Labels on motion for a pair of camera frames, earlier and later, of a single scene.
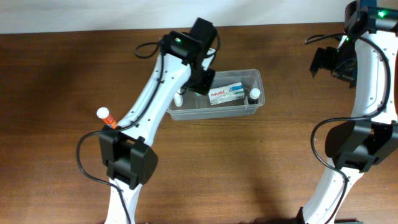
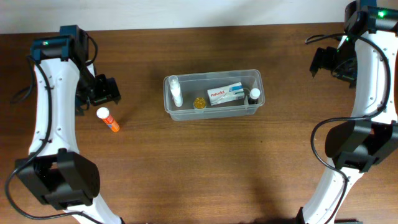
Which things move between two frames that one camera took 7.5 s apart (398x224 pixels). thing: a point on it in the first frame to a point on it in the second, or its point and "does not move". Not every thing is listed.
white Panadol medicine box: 226,93 does not move
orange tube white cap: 102,112 does not move
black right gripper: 319,62 does not move
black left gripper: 203,83 to 106,90
